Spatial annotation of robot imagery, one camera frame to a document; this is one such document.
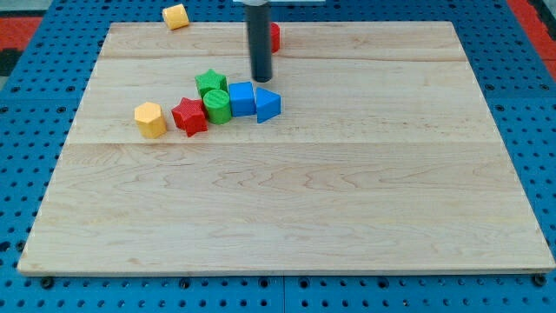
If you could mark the blue triangle block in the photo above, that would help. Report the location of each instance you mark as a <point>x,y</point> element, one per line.
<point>268,104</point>

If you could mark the blue cube block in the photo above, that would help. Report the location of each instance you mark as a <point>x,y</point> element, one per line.
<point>242,99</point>

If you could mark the green cylinder block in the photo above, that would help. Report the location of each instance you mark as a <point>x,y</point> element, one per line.
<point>217,104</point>

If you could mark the red star block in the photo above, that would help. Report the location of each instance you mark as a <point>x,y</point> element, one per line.
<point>190,115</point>

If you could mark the green star block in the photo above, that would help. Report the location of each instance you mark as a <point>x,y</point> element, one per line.
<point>210,80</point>

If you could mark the light wooden board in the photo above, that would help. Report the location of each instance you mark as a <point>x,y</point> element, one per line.
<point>385,160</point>

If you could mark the red block behind rod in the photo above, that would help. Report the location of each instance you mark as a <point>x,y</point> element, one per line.
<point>275,33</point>

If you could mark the yellow hexagon block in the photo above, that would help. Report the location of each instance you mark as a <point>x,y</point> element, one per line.
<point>150,120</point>

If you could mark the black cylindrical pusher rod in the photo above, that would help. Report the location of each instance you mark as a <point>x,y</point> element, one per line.
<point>258,22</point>

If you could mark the yellow block at top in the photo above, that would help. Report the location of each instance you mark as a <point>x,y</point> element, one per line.
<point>175,17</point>

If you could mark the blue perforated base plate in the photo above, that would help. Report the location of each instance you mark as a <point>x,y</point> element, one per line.
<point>41,97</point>

